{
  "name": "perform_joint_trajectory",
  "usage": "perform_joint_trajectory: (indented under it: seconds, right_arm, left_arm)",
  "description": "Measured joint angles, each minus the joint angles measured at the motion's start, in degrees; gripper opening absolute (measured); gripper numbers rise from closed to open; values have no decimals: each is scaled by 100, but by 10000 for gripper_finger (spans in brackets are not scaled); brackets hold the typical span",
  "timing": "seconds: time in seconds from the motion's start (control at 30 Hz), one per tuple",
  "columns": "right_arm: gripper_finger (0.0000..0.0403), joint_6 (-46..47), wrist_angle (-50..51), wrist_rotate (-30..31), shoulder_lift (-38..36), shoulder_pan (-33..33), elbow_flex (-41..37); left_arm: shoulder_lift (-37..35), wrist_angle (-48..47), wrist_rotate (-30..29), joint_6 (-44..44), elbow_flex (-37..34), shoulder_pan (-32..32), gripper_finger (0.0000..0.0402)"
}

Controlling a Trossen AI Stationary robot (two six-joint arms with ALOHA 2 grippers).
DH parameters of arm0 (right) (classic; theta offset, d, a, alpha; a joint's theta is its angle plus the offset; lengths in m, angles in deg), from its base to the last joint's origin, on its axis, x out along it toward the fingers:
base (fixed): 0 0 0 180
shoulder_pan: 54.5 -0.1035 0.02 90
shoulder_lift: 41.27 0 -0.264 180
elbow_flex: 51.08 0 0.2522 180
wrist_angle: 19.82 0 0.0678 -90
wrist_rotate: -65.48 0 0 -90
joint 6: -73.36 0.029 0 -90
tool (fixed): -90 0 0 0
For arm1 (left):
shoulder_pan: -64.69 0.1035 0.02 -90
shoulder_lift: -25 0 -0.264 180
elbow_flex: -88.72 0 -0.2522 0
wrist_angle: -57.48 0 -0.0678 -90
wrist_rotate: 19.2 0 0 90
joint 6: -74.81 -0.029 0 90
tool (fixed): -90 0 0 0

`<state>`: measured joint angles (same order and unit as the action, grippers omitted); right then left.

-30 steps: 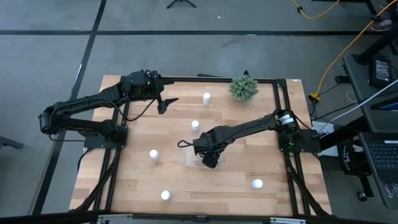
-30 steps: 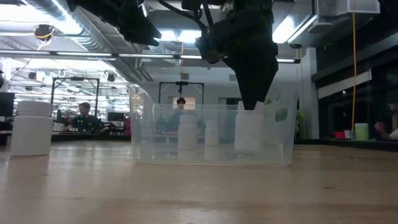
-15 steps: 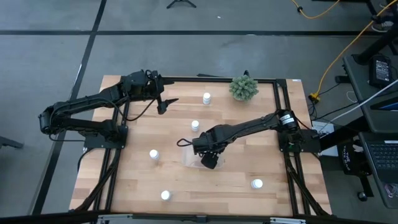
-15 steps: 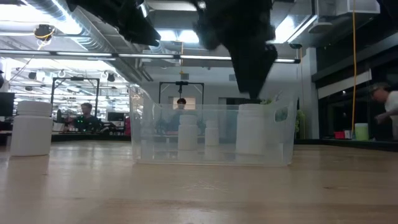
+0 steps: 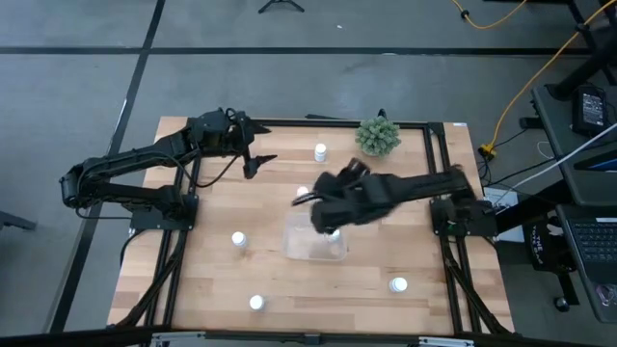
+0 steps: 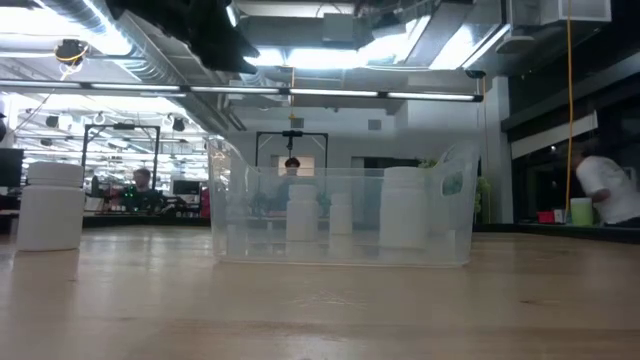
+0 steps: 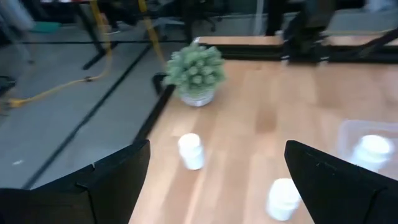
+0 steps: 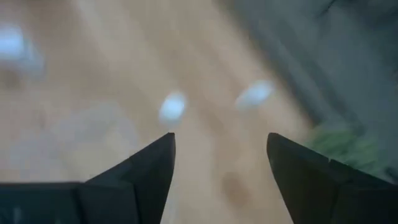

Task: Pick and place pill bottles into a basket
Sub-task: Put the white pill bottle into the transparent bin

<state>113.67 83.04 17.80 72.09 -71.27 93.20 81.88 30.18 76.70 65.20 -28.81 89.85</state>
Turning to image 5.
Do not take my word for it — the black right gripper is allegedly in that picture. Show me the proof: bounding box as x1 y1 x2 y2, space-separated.
290 157 392 235

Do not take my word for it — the black bag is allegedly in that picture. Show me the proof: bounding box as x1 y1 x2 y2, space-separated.
523 216 577 274

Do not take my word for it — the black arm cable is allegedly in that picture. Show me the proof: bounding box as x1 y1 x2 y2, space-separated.
181 149 243 190

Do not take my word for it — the white box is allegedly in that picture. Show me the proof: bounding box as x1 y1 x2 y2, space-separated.
483 186 525 243

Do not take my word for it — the dark grey side desk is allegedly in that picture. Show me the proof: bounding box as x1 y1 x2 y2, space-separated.
530 82 617 208

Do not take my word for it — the small green potted plant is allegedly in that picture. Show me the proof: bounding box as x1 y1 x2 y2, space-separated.
355 115 402 158

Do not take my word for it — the white cable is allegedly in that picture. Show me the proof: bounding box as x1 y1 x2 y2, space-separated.
490 120 617 206

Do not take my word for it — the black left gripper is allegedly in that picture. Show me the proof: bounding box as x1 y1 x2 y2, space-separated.
211 107 279 180

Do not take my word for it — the black power adapter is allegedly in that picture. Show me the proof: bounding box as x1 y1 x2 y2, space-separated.
572 85 609 137

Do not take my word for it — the clear plastic basket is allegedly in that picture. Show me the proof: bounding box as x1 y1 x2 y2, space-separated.
282 211 349 262

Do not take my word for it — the black tripod foot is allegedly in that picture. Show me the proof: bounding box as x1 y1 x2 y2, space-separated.
257 0 306 14

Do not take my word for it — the black aluminium table frame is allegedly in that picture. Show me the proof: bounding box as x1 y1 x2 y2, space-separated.
111 114 513 338

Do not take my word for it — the yellow power cable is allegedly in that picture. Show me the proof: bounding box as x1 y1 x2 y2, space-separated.
450 0 617 159

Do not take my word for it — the dark laptop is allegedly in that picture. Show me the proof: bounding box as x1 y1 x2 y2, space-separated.
555 201 617 324

